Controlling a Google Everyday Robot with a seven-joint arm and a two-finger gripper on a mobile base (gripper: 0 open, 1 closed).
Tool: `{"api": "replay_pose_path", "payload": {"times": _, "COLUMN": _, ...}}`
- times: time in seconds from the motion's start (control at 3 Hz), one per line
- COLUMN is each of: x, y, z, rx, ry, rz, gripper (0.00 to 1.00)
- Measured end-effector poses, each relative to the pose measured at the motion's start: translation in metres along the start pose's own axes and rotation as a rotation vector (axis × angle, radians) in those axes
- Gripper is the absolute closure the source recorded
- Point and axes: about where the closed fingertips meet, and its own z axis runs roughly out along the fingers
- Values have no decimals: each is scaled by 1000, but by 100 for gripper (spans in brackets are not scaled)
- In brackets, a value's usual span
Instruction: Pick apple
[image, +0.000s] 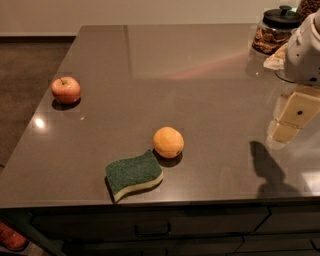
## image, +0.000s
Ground red apple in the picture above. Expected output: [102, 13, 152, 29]
[50, 77, 81, 105]

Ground green yellow sponge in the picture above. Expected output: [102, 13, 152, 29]
[105, 150, 163, 202]

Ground glass jar with black lid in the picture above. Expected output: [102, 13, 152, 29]
[252, 5, 302, 55]

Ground red shoe on floor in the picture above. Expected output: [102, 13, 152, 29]
[0, 222, 29, 251]

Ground dark drawer handle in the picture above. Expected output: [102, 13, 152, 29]
[134, 222, 171, 238]

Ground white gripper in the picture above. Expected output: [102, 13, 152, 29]
[268, 10, 320, 143]

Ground clear plastic cup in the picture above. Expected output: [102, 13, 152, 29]
[274, 43, 296, 83]

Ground orange fruit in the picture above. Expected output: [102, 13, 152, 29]
[152, 127, 184, 159]

